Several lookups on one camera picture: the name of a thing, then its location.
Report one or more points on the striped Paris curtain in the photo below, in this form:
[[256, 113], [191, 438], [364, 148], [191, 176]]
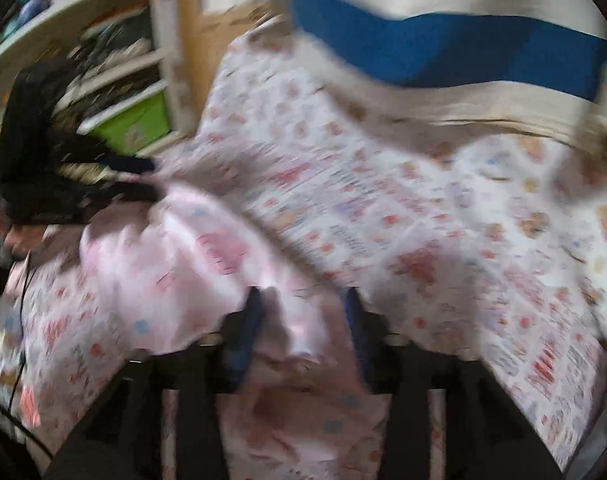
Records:
[[534, 66]]

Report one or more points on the white shelving unit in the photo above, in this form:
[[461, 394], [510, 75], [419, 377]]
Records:
[[124, 49]]

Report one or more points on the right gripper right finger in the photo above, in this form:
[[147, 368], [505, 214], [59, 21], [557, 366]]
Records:
[[486, 434]]

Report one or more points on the baby bear print sheet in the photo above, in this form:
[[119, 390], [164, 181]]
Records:
[[451, 230]]

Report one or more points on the pink cartoon print pants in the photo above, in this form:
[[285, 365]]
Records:
[[172, 271]]

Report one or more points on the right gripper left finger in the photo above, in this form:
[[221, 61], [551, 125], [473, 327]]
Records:
[[120, 436]]

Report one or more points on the person's left hand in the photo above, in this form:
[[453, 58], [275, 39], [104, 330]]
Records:
[[23, 241]]

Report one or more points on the pink print bed sheet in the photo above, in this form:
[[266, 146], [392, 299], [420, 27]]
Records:
[[59, 345]]

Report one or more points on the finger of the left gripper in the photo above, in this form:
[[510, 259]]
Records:
[[75, 165], [104, 194]]

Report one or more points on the wooden glass panel door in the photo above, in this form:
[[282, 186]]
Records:
[[203, 39]]

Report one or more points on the green storage bin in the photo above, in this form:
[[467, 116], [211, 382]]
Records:
[[129, 127]]

